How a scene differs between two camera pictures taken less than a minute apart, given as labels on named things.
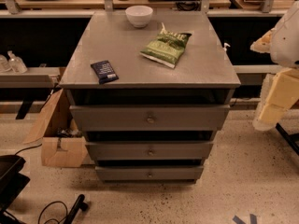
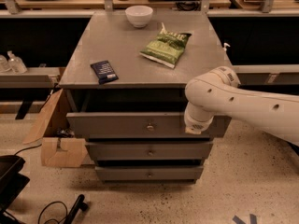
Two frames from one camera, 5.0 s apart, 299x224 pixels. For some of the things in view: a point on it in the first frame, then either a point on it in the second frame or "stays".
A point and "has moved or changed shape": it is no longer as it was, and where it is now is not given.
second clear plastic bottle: x=5 y=65 stays
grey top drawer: x=151 y=118 has moved or changed shape
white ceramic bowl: x=139 y=15 stays
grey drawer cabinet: x=149 y=90 stays
